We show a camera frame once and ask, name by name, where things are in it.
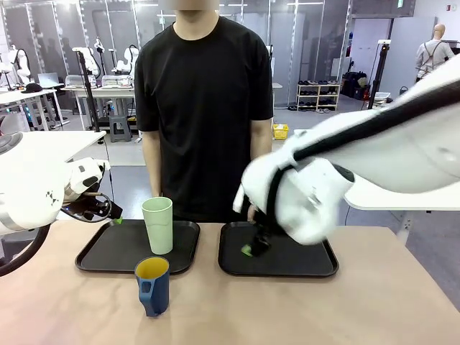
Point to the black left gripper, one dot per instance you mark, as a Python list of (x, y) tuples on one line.
[(88, 207)]

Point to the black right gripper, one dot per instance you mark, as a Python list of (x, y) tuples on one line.
[(262, 230)]

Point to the light green plastic cup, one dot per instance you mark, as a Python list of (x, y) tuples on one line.
[(158, 226)]

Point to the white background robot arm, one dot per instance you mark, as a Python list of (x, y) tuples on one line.
[(127, 57)]

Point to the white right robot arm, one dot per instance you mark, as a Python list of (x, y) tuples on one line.
[(377, 143)]

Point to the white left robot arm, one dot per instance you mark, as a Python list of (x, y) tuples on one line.
[(28, 194)]

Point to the person's left forearm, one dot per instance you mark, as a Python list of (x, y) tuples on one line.
[(260, 138)]

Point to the person's right forearm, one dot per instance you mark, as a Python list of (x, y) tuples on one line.
[(151, 161)]

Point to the person's left hand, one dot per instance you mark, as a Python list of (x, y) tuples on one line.
[(251, 213)]

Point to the person's right hand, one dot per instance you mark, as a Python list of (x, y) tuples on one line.
[(158, 193)]

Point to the black plastic tray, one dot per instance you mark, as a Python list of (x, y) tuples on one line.
[(118, 248), (287, 258)]

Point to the blue mug yellow inside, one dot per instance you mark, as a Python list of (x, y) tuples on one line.
[(154, 287)]

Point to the grey plastic stool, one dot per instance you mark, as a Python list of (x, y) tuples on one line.
[(119, 127)]

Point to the small yellow bin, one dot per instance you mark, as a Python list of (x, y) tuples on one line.
[(280, 131)]

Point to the person torso black t-shirt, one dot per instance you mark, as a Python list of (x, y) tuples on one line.
[(205, 118)]

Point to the white background desk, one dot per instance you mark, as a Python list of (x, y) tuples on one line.
[(25, 98)]

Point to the grey laptop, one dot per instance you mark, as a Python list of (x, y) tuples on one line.
[(48, 79)]

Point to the black cap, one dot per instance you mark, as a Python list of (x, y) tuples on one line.
[(32, 87)]

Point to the white shoe rack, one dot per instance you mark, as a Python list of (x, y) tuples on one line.
[(318, 95)]

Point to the black bags pile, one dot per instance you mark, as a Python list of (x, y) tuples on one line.
[(354, 84)]

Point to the mannequin with grey apron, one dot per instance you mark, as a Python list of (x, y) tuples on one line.
[(431, 54)]

